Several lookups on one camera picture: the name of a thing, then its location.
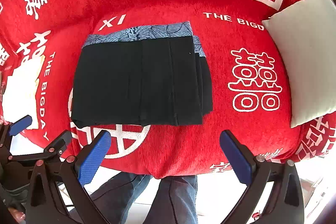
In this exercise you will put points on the person's left hand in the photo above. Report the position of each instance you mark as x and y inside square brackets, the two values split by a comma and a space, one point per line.
[16, 214]

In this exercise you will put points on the person's blue jeans legs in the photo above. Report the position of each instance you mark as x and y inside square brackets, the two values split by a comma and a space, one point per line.
[168, 200]

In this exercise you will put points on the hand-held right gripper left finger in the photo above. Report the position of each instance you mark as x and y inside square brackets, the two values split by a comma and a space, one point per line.
[93, 158]

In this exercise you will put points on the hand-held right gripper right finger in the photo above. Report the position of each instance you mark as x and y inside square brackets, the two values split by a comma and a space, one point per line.
[236, 157]

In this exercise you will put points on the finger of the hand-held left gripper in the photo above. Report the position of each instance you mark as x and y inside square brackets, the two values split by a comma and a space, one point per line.
[20, 124]
[56, 146]

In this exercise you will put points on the red printed blanket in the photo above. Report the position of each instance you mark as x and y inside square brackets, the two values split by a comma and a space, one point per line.
[168, 3]

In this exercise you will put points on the black pants patterned blue waistband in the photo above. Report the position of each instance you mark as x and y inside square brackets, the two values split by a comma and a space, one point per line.
[136, 82]

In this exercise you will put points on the pale grey pillow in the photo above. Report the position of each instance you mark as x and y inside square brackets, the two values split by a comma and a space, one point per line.
[304, 56]

